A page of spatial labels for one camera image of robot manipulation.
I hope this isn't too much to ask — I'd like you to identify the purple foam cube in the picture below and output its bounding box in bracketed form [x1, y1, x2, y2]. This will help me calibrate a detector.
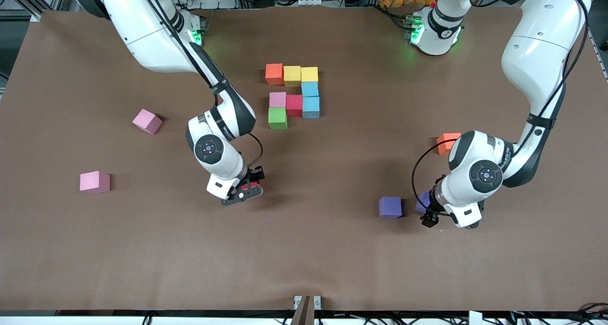
[379, 196, 403, 219]
[415, 191, 433, 215]

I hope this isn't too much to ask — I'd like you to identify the green foam cube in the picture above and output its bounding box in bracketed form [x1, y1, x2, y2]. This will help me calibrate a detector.
[268, 107, 288, 131]

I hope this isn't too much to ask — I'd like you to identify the orange foam cube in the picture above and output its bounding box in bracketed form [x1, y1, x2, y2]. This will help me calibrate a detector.
[437, 133, 462, 155]
[265, 63, 285, 86]

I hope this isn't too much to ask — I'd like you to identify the brown paper table cover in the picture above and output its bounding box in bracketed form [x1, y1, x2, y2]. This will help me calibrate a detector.
[0, 6, 608, 312]

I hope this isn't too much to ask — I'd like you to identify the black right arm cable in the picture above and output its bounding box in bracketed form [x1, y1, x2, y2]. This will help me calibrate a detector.
[135, 0, 264, 169]

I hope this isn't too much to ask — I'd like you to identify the silver mounting bracket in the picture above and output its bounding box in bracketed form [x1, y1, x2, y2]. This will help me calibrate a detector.
[294, 295, 322, 311]

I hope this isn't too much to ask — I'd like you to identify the grey camera pole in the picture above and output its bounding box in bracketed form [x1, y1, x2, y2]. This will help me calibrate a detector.
[290, 295, 315, 325]

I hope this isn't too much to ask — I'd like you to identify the aluminium side rail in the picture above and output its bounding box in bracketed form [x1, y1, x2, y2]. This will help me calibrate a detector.
[587, 23, 608, 82]

